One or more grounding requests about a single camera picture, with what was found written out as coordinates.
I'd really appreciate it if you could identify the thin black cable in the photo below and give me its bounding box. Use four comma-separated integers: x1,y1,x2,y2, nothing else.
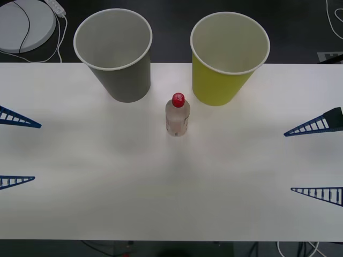
10,0,31,54

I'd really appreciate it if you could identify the yellow-green plastic waste bin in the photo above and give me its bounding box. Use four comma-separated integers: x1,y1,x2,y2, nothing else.
190,11,271,107

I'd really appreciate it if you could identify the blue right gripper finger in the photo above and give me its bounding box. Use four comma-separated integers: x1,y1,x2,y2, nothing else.
290,187,343,207
284,107,343,137

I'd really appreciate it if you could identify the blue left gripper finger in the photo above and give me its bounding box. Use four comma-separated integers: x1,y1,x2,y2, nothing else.
0,105,42,129
0,176,36,191

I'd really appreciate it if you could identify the white cable under table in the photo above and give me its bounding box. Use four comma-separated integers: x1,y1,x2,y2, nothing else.
277,240,324,257

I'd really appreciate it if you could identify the white looped cable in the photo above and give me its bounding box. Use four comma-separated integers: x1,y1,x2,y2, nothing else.
325,0,343,40

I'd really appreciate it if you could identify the clear bottle with red cap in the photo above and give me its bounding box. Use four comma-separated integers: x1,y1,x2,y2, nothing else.
165,92,191,138

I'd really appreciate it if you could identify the white power strip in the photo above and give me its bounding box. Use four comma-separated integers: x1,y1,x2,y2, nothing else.
44,0,66,17

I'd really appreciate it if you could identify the white round floor disc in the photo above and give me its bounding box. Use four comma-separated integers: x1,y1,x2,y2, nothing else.
0,0,57,54

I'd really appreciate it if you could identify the white power strip cable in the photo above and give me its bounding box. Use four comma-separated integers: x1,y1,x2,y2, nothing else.
0,15,68,64

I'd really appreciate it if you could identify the grey plastic waste bin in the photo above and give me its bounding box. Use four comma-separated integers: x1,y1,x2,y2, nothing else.
73,7,153,103

